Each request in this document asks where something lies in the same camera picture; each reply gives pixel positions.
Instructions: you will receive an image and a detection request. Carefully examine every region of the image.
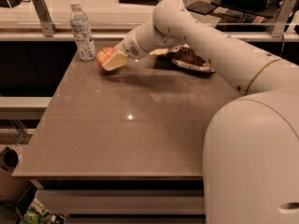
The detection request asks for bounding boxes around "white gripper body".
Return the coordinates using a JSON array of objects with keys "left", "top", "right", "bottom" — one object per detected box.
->
[{"left": 115, "top": 31, "right": 147, "bottom": 60}]

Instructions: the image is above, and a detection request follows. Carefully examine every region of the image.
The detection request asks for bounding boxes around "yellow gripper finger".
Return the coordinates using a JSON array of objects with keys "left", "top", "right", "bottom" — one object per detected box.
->
[{"left": 102, "top": 51, "right": 127, "bottom": 71}]

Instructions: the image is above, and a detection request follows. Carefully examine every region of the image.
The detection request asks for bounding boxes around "red apple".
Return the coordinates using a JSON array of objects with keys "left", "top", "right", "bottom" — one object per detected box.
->
[{"left": 96, "top": 47, "right": 114, "bottom": 67}]

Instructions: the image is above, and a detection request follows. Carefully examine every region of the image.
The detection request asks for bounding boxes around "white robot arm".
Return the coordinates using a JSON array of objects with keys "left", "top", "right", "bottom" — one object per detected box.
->
[{"left": 101, "top": 0, "right": 299, "bottom": 224}]

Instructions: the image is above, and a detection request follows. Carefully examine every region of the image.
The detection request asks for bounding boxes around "clear plastic water bottle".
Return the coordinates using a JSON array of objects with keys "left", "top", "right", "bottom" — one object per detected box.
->
[{"left": 70, "top": 1, "right": 96, "bottom": 61}]

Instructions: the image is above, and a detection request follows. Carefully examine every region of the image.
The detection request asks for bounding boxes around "brown chip bag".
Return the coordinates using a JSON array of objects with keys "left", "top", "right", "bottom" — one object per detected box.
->
[{"left": 150, "top": 44, "right": 215, "bottom": 73}]

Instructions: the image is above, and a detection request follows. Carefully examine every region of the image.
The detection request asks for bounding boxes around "grey table drawer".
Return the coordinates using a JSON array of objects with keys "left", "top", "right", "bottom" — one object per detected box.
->
[{"left": 36, "top": 189, "right": 205, "bottom": 216}]

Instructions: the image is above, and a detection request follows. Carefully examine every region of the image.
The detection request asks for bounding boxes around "brown bin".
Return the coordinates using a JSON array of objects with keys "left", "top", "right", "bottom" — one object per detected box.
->
[{"left": 0, "top": 147, "right": 31, "bottom": 203}]

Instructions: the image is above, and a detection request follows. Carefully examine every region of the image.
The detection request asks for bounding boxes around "green patterned bag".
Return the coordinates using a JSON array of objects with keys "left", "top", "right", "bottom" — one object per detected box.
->
[{"left": 20, "top": 198, "right": 64, "bottom": 224}]

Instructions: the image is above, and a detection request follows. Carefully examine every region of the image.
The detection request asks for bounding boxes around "left metal glass bracket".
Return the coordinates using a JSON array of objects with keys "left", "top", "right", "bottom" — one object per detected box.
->
[{"left": 32, "top": 0, "right": 56, "bottom": 37}]

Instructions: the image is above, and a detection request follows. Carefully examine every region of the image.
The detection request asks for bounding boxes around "metal glass bracket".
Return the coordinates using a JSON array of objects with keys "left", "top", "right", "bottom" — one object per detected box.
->
[
  {"left": 32, "top": 0, "right": 56, "bottom": 37},
  {"left": 269, "top": 0, "right": 298, "bottom": 38}
]

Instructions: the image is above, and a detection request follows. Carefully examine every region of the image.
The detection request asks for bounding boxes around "metal rail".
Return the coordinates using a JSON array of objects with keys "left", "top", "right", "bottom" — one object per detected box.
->
[{"left": 0, "top": 32, "right": 299, "bottom": 42}]

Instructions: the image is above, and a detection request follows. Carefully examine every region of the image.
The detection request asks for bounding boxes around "right metal glass bracket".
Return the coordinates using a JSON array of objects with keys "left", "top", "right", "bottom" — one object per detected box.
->
[{"left": 269, "top": 0, "right": 298, "bottom": 38}]

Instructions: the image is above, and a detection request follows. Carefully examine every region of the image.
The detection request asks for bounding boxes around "black cable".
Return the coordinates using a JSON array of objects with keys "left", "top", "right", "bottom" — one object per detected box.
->
[{"left": 279, "top": 35, "right": 286, "bottom": 58}]

